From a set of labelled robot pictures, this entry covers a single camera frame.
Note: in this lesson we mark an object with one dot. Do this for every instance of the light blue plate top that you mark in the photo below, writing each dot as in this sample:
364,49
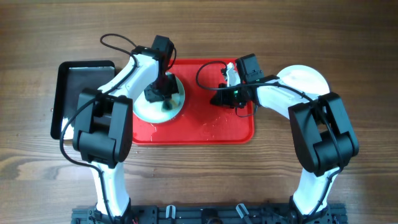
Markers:
152,112

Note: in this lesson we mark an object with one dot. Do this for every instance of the green yellow sponge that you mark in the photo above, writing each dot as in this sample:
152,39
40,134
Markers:
167,105

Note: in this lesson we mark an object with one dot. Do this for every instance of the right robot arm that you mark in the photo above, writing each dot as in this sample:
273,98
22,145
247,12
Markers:
323,136

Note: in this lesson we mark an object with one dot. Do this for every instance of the black rectangular tray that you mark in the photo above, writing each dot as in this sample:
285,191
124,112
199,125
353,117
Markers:
73,77

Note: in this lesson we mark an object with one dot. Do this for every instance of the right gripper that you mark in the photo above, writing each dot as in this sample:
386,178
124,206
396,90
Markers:
222,98

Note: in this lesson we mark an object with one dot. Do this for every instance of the white plate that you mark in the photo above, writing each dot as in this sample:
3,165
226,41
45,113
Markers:
304,78

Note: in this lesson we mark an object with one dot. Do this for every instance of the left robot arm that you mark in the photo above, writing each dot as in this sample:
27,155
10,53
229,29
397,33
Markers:
102,133

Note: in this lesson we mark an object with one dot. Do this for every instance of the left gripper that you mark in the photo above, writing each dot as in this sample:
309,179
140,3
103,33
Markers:
153,96

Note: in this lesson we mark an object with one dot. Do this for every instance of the red plastic tray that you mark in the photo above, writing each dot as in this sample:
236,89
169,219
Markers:
199,122

